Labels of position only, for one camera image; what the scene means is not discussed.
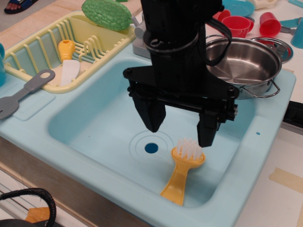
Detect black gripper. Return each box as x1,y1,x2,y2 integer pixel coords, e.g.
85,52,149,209
123,66,239,147

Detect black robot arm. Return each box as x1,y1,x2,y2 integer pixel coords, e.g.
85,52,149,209
123,0,239,147

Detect yellow dish brush white bristles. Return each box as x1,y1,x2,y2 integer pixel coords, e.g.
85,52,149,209
160,138,206,206

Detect stainless steel pan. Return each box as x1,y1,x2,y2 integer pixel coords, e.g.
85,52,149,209
207,38,282,100

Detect steel pot lid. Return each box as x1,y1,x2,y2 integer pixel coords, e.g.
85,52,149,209
252,37,294,63

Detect grey toy faucet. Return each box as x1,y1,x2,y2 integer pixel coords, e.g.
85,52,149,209
132,13,151,59

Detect light blue toy sink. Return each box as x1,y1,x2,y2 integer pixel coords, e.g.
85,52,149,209
0,46,296,227

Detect teal toy plate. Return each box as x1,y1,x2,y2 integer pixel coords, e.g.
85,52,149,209
223,0,255,17

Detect green bumpy toy vegetable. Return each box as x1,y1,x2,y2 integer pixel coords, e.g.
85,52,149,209
81,0,132,32

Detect red toy cup lying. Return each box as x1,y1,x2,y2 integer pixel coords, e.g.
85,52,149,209
259,12,282,37

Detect cream toy item top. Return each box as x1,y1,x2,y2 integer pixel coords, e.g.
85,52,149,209
250,0,278,10

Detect teal cup right edge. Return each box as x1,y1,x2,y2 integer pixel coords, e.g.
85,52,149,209
291,19,303,49

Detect teal cup edge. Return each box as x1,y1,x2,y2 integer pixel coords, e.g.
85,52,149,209
0,44,6,86
291,19,303,49

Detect yellow dish drying rack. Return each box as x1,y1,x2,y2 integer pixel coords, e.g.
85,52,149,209
3,11,135,94

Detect grey toy spatula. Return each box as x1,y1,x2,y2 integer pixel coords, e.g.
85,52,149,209
0,69,55,120

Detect teal cup left edge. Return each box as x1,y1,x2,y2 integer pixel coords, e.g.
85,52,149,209
0,44,6,86

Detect blue sandal foot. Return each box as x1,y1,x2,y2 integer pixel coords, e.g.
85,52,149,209
4,0,37,15

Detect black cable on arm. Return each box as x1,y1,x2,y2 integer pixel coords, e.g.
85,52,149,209
205,17,232,67

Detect red toy cup with handle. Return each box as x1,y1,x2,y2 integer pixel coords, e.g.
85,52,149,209
222,16,254,38

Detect yellow handled white toy knife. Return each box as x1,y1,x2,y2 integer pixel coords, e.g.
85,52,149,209
58,40,80,86

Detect teal handled toy utensil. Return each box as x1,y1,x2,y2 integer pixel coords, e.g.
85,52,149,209
280,17,302,35

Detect black cable loop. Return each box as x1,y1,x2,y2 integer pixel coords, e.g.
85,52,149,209
0,188,57,227

